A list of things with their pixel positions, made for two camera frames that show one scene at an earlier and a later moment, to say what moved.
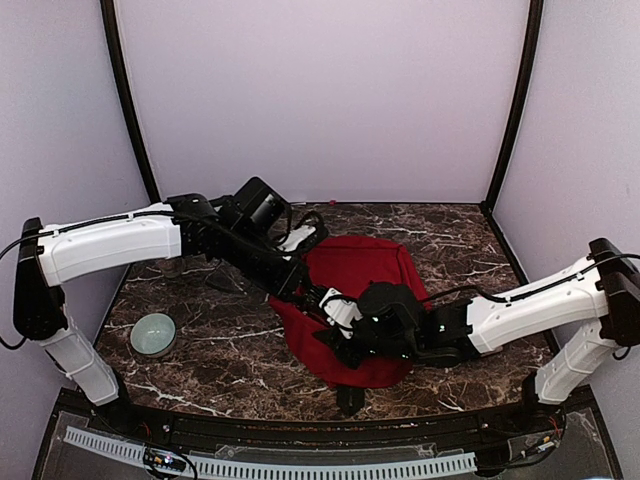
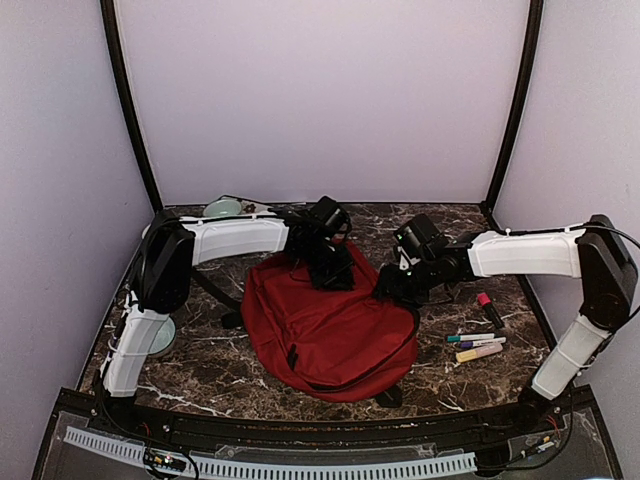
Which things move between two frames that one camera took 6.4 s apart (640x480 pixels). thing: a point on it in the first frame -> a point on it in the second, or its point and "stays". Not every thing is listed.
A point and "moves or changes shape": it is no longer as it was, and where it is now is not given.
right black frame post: x=525 y=96 stays
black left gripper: x=283 y=287 -> x=344 y=272
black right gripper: x=332 y=336 -> x=388 y=285
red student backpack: x=354 y=264 moves or changes shape
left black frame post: x=111 y=25 stays
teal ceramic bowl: x=153 y=335 stays
